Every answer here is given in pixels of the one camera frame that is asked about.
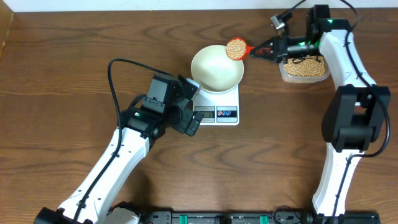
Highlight red plastic measuring scoop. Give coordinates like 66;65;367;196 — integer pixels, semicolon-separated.
232;37;253;60

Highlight soybeans in scoop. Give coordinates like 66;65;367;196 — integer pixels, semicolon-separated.
226;39;246;60

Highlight white digital kitchen scale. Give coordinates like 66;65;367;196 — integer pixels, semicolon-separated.
193;85;240;126

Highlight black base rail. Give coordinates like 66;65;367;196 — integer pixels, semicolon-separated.
105;202;381;224

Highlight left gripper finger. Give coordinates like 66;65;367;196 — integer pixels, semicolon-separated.
178;75;200;100
185;111;204;136

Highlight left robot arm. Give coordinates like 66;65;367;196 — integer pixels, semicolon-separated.
34;73;203;223

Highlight white round bowl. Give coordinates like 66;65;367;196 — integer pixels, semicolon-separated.
190;45;244;93

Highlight clear plastic container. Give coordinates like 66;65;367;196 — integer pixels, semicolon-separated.
279;60;330;83

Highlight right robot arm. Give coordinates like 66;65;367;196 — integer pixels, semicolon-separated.
249;4;391;223

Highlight yellow soybeans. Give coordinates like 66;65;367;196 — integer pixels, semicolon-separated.
282;56;325;77

